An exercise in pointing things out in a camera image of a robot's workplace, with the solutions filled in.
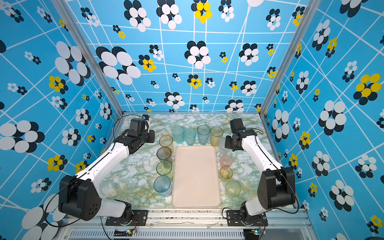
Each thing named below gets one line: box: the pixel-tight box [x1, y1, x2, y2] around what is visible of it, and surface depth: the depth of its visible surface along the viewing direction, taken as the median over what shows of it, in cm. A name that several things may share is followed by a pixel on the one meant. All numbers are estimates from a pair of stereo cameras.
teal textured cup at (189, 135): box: [184, 128, 197, 146], surface depth 101 cm
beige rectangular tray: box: [171, 146, 221, 209], surface depth 92 cm
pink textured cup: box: [219, 154, 233, 168], surface depth 93 cm
